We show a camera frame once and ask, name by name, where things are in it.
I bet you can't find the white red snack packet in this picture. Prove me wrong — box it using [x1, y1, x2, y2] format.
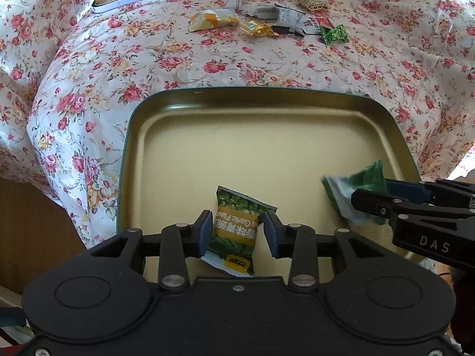
[302, 15, 333, 36]

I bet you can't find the green yellow-label snack packet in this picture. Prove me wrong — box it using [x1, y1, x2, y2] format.
[202, 185, 278, 277]

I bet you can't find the yellow white snack packet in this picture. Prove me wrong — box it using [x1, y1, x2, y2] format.
[189, 8, 240, 33]

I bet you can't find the person's right forearm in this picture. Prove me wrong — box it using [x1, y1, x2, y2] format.
[449, 265, 475, 356]

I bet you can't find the floral blanket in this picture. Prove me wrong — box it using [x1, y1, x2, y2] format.
[0, 0, 475, 253]

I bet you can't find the green candy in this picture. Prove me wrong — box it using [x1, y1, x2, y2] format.
[320, 25, 349, 46]

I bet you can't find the gold candy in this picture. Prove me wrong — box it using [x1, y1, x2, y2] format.
[239, 20, 280, 38]

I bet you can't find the brown patterned snack packet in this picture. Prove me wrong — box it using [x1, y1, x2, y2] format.
[294, 0, 327, 12]

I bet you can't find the grey white printed snack packet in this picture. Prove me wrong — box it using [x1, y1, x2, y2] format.
[274, 3, 308, 38]

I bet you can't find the gold tin tray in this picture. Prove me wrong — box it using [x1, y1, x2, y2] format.
[118, 88, 422, 279]

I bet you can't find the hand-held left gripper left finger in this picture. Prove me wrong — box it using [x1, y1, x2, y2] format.
[87, 209, 214, 292]

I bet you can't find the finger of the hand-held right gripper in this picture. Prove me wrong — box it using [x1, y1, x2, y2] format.
[351, 189, 475, 224]
[384, 178, 475, 208]

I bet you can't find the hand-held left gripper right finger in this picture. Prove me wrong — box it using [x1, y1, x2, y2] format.
[263, 211, 390, 292]

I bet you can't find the green leaf-print snack packet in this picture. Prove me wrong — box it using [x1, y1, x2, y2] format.
[322, 160, 388, 227]

